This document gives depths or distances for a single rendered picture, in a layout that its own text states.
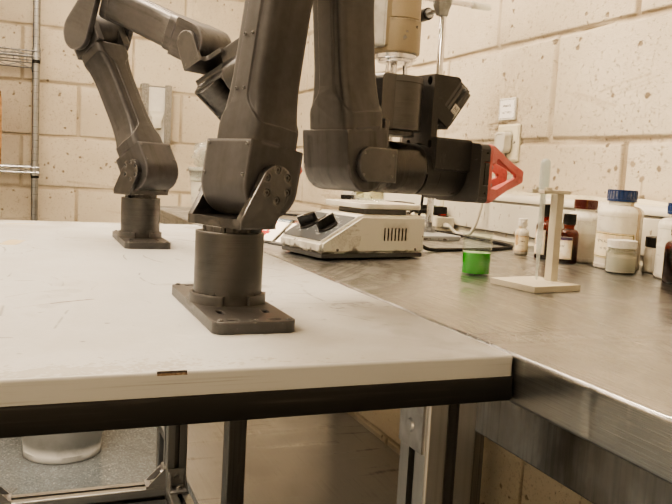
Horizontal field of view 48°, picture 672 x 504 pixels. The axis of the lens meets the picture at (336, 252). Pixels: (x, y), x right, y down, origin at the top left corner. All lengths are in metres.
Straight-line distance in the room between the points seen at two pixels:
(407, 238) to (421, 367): 0.67
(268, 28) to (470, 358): 0.34
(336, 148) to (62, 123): 2.83
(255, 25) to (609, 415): 0.44
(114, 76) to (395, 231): 0.52
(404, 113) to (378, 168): 0.08
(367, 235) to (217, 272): 0.53
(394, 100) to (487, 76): 1.11
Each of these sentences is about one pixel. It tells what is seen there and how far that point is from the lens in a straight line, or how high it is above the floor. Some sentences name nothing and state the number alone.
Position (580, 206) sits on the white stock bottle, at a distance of 1.38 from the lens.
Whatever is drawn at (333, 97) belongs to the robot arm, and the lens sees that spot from 0.77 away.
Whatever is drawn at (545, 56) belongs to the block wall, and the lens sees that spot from 1.75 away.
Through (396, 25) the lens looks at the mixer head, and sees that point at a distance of 1.65.
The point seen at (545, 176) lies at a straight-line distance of 0.99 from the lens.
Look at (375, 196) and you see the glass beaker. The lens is 1.24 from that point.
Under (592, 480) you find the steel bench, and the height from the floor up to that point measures 0.82.
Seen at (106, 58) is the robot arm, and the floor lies 1.20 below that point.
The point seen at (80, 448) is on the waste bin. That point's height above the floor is 0.05.
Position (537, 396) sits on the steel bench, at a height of 0.88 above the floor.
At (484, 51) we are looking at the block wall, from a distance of 1.97.
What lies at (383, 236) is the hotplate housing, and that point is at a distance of 1.19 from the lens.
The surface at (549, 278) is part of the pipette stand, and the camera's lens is 1.02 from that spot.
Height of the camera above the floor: 1.03
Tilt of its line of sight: 6 degrees down
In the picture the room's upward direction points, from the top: 3 degrees clockwise
